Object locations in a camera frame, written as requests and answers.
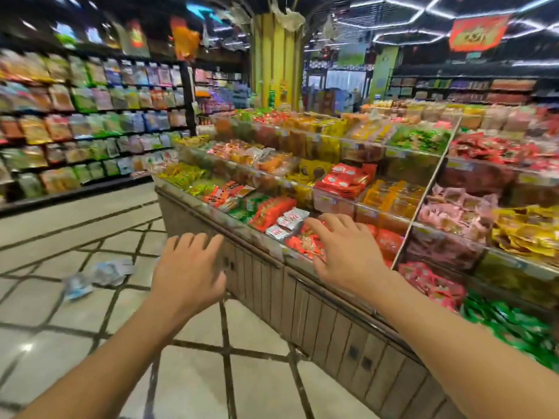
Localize rows of hanging snack pouches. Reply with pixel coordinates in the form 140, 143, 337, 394
0, 49, 189, 199

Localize pile of scourer packets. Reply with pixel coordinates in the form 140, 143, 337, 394
62, 257, 137, 301

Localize pile of glossy orange packets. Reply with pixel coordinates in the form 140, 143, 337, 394
366, 224, 405, 262

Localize pile of dark green snack packets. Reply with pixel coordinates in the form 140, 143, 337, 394
229, 194, 267, 221

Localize pile of orange-red snack packets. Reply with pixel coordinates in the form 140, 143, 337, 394
249, 197, 298, 232

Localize person's left hand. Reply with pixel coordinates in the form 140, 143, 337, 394
146, 232, 228, 332

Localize pile of brown snack packets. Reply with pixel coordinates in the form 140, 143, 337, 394
417, 183, 498, 243

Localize red and yellow poster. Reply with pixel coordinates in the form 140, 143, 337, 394
118, 19, 151, 59

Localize pile of yellow stick snacks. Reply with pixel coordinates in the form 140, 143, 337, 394
174, 134, 210, 149

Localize red glowing ceiling sign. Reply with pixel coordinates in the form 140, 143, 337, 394
448, 15, 511, 53

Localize pile of yellow dark-print packets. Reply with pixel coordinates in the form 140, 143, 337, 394
288, 159, 335, 182

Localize pile of amber snack packets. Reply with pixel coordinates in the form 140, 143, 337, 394
363, 178, 427, 219

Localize person's left forearm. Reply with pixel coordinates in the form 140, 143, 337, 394
13, 305, 184, 419

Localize pile of white snack packets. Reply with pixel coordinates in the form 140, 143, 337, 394
265, 208, 310, 242

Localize black hanging snack rack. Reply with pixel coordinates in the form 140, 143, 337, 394
0, 37, 197, 216

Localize person's right hand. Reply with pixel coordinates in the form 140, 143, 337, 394
303, 212, 390, 294

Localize wooden acrylic-bin snack stand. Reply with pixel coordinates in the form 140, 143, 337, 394
153, 98, 559, 419

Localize pile of yellow candy packets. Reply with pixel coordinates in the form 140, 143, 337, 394
491, 204, 559, 258

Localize pile of red white-label bags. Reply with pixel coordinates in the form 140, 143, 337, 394
314, 162, 377, 199

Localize white hanging fish decoration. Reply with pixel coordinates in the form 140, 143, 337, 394
268, 0, 306, 33
227, 3, 252, 31

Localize pile of yellow-green snack packets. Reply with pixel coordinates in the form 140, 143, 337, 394
159, 162, 208, 188

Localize pile of bright red snack packets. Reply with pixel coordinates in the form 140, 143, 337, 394
286, 222, 326, 260

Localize pile of red candy packets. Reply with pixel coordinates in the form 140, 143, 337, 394
398, 261, 467, 311

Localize pile of dark red packets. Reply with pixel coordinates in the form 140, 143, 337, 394
450, 133, 559, 171

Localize pink and blue goods shelving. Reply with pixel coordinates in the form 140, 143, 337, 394
194, 67, 252, 127

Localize pile of green leafy packets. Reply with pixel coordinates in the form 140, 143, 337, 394
388, 126, 451, 154

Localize yellow striped pillar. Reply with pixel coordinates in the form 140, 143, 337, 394
251, 12, 305, 112

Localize person's right forearm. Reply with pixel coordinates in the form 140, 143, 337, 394
349, 268, 559, 419

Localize dark long goods shelving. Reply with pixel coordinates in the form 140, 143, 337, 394
386, 76, 559, 108

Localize pile of orange black-print packets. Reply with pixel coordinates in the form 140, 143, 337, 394
203, 180, 256, 208

